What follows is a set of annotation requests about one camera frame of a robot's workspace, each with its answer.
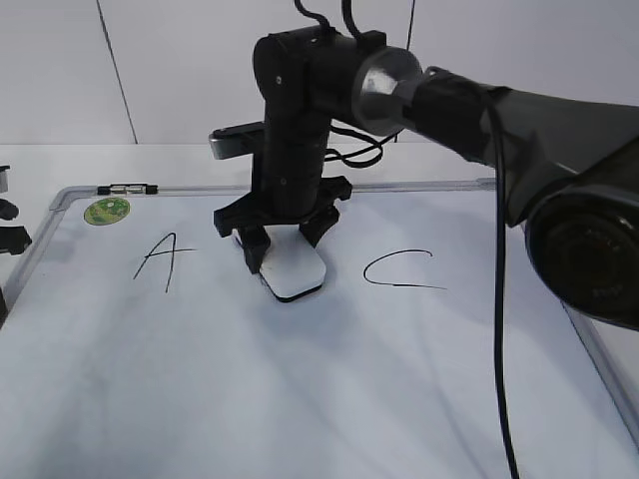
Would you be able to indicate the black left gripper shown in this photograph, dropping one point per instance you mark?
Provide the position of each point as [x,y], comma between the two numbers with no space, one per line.
[13,240]

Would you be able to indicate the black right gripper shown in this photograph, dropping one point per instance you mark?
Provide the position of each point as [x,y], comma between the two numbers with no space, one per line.
[288,187]

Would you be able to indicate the white board eraser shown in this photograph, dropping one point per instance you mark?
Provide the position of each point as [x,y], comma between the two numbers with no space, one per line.
[291,267]

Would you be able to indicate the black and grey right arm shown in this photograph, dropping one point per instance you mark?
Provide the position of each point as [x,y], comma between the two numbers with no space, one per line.
[567,170]

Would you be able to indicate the round green magnet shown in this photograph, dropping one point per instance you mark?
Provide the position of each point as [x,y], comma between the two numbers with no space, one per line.
[106,212]

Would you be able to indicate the black and silver hanger clip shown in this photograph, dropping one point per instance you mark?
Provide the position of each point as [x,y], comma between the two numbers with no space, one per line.
[127,189]

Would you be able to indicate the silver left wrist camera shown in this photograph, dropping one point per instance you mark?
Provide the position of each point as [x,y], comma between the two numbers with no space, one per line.
[4,169]

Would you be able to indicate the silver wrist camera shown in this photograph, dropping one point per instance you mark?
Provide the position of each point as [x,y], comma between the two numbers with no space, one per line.
[236,141]
[4,169]

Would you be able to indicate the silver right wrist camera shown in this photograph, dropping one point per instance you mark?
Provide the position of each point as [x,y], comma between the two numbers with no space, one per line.
[236,141]

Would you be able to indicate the white board with grey frame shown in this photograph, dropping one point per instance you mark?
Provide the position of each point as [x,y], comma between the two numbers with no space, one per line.
[146,349]

